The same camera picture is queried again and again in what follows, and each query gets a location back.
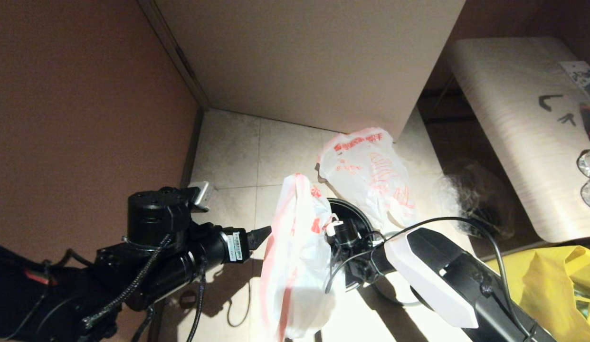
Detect black left wrist camera cable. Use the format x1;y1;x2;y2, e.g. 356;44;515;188
187;271;206;342

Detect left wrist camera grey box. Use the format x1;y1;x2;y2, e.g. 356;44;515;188
188;181;214;212

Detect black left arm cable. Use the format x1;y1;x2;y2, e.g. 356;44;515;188
81;233;174;333

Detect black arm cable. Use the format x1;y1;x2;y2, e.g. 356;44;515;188
81;233;174;333
324;217;538;342

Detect grey bin ring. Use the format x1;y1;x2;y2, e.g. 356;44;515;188
371;280;421;307

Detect white wood-grain table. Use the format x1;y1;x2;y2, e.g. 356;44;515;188
447;38;590;244

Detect black metal table leg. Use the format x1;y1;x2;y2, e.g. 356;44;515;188
422;76;466;128

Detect dark door frame strip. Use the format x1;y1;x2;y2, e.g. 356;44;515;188
136;0;211;111

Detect black angle bracket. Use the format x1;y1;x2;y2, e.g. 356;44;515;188
537;95;563;113

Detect printed paper sheet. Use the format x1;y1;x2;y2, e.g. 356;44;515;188
559;61;590;103

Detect dark baseboard strip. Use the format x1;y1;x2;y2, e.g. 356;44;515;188
149;108;204;342

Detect large beige cabinet box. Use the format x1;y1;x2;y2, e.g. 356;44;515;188
155;0;466;143

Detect crumpled clear plastic bag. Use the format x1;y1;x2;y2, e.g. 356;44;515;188
433;159;515;238

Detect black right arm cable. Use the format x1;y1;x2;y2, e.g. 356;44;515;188
324;217;538;342

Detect yellow plastic bag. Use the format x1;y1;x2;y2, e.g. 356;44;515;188
485;246;590;342

